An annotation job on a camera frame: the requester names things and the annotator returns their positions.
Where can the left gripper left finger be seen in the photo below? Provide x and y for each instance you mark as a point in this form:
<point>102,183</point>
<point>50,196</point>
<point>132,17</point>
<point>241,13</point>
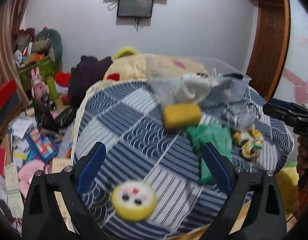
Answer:
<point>42,218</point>

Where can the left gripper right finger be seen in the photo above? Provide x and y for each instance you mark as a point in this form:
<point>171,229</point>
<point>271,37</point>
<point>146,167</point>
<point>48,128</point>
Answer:
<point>265,218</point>

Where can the yellow floral scrunchie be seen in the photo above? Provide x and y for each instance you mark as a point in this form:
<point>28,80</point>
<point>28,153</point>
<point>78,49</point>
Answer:
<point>250,141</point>

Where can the grey cloth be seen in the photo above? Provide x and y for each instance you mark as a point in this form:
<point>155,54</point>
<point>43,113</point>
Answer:
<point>238,115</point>

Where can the green striped glove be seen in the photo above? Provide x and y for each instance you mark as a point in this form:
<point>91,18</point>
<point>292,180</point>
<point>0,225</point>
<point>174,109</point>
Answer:
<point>220,136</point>

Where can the yellow white felt ball toy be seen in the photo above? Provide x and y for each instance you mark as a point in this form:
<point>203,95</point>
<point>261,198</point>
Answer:
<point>133,200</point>

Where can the yellow sponge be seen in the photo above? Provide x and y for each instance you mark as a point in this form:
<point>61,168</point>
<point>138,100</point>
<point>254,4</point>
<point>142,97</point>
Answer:
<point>182,115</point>

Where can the person right hand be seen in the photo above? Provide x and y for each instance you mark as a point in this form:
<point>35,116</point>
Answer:
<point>302,163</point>

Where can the pink plush on floor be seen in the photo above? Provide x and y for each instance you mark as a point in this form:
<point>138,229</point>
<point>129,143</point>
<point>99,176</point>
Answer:
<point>27,172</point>

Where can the colourful pencil case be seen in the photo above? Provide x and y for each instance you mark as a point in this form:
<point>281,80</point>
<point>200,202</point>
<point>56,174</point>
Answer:
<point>44,147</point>

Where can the brown wooden door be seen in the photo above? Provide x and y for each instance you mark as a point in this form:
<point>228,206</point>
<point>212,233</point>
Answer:
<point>270,46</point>

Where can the black plastic bag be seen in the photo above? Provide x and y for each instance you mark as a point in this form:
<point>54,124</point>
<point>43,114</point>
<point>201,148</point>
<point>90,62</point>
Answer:
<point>49,126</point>

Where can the clear plastic storage box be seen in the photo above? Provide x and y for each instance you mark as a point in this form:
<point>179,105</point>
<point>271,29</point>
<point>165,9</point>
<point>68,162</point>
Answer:
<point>172,88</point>

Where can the blue white patterned tablecloth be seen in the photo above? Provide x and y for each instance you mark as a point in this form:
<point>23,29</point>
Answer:
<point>127,118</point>

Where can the pink bunny plush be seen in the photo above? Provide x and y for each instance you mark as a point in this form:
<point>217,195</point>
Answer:
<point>39,88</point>

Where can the red box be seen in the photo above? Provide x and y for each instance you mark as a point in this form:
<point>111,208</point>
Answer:
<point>6,91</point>

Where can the green bottle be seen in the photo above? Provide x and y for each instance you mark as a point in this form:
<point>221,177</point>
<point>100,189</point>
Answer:
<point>51,87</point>

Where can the red cloth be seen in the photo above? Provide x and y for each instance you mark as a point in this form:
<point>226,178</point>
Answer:
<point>62,79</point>

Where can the green cardboard box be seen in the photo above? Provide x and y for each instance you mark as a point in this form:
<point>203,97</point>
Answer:
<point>46,68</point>

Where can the dark purple cloth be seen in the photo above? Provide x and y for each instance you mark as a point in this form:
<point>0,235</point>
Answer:
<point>89,71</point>

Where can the beige blanket with colour patches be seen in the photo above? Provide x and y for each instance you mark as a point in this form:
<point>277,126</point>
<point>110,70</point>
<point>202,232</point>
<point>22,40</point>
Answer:
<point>141,66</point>

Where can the grey green plush toy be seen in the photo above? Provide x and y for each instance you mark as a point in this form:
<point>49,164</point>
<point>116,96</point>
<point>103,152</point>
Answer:
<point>49,42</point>

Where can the striped red gold curtain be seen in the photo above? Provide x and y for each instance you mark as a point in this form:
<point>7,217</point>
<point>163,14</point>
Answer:
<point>11,16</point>

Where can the small black wall monitor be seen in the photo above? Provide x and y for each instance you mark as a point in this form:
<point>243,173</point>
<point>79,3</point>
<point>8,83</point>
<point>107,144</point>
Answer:
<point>135,8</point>

